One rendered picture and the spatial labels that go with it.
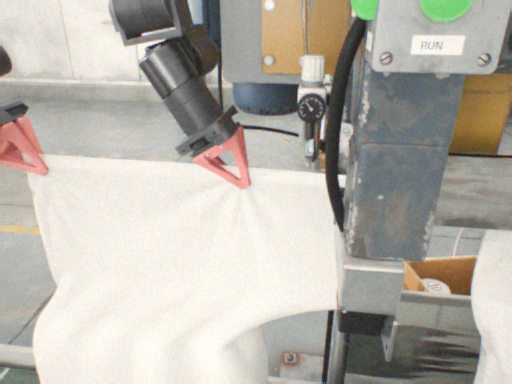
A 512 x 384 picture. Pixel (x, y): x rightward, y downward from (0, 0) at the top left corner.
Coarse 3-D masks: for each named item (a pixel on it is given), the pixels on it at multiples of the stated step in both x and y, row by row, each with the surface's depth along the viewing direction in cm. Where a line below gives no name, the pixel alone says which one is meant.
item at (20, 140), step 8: (0, 128) 53; (8, 128) 54; (16, 128) 55; (0, 136) 54; (8, 136) 54; (16, 136) 54; (24, 136) 56; (0, 144) 55; (8, 144) 56; (16, 144) 55; (24, 144) 55; (0, 152) 56; (24, 152) 56; (32, 152) 56; (0, 160) 56; (8, 160) 56; (16, 160) 57; (32, 160) 56; (40, 160) 57; (16, 168) 57; (24, 168) 57; (32, 168) 57; (40, 168) 57
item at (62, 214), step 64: (64, 192) 59; (128, 192) 57; (192, 192) 56; (256, 192) 55; (320, 192) 54; (64, 256) 64; (128, 256) 62; (192, 256) 61; (256, 256) 60; (320, 256) 58; (64, 320) 64; (128, 320) 63; (192, 320) 62; (256, 320) 61
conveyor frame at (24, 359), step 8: (0, 344) 112; (0, 352) 112; (8, 352) 111; (16, 352) 111; (24, 352) 110; (32, 352) 110; (0, 360) 113; (8, 360) 113; (16, 360) 112; (24, 360) 112; (32, 360) 111; (8, 368) 111; (16, 368) 114; (24, 368) 113; (32, 368) 113
